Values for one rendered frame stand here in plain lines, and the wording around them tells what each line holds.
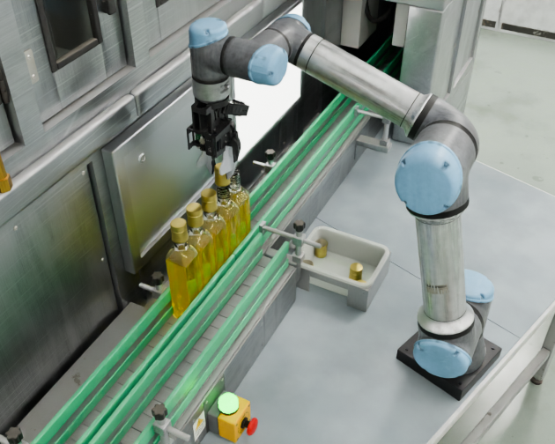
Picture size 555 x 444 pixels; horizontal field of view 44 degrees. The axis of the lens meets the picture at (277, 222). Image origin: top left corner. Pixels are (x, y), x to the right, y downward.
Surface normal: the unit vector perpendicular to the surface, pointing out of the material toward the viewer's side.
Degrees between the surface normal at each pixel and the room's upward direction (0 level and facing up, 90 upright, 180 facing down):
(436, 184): 80
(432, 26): 90
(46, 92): 90
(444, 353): 95
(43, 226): 90
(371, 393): 0
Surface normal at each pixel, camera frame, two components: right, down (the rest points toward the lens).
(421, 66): -0.45, 0.58
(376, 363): 0.00, -0.76
